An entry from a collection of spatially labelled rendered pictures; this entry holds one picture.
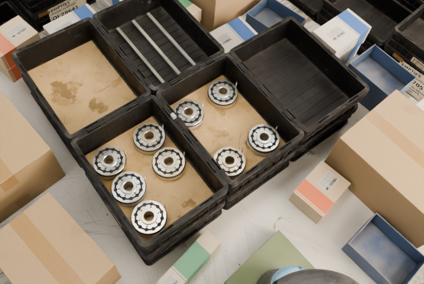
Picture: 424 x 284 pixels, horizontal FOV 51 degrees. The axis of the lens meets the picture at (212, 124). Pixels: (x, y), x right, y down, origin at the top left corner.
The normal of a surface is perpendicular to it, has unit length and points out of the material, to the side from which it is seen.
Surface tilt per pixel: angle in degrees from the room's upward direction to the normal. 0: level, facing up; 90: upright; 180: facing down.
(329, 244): 0
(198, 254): 0
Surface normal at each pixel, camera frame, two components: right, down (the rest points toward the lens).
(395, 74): -0.76, 0.54
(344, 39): 0.06, -0.51
